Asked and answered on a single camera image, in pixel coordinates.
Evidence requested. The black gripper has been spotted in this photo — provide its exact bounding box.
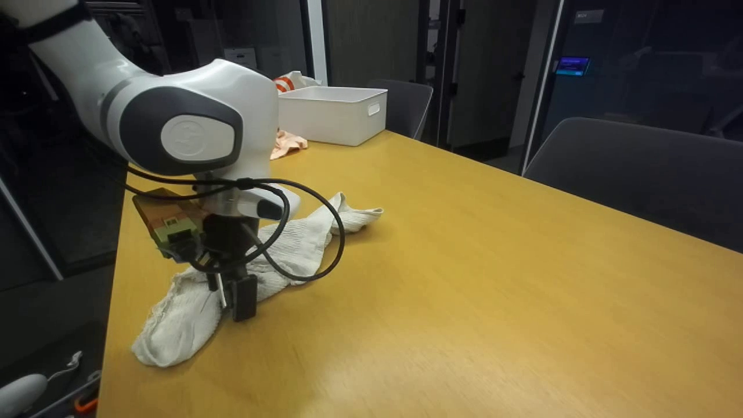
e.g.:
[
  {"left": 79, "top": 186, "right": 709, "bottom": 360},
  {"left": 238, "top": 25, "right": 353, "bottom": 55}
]
[{"left": 199, "top": 213, "right": 263, "bottom": 325}]

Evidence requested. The white terry towel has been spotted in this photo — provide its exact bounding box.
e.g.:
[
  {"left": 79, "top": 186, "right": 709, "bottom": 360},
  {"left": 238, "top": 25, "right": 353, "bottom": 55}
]
[{"left": 130, "top": 191, "right": 386, "bottom": 371}]

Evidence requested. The pink crumpled cloth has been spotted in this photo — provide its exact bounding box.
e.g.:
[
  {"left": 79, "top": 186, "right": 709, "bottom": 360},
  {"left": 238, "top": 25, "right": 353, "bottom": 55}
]
[{"left": 268, "top": 128, "right": 312, "bottom": 162}]

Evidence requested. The white plastic bin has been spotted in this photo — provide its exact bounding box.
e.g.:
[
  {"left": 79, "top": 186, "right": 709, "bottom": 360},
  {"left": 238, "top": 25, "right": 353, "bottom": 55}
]
[{"left": 277, "top": 83, "right": 391, "bottom": 149}]

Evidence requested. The orange and white striped bag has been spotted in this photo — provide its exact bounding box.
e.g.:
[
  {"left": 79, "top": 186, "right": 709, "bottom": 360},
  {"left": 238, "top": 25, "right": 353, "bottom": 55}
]
[{"left": 273, "top": 67, "right": 320, "bottom": 95}]

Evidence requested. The gray padded object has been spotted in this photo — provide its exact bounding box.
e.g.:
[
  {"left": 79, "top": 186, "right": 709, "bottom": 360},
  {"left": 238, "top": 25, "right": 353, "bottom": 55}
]
[{"left": 0, "top": 371, "right": 51, "bottom": 418}]

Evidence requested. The cardboard box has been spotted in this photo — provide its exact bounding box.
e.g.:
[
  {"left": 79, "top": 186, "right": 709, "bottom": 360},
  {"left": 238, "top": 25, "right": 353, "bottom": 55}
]
[{"left": 223, "top": 47, "right": 261, "bottom": 71}]

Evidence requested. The gray office chair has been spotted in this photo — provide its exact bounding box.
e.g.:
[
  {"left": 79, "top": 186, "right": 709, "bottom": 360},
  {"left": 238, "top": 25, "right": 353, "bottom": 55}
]
[
  {"left": 383, "top": 77, "right": 437, "bottom": 142},
  {"left": 523, "top": 113, "right": 743, "bottom": 256}
]

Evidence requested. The blue lit screen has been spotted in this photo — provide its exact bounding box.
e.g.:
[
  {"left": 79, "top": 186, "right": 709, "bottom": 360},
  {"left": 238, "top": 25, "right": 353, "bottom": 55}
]
[{"left": 556, "top": 55, "right": 595, "bottom": 78}]

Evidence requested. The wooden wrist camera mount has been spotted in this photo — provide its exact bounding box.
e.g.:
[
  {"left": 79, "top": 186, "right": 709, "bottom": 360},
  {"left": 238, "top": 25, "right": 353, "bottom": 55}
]
[{"left": 130, "top": 186, "right": 210, "bottom": 263}]

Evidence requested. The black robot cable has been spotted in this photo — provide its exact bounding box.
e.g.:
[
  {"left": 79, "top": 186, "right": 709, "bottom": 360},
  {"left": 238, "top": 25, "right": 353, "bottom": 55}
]
[{"left": 126, "top": 164, "right": 349, "bottom": 284}]

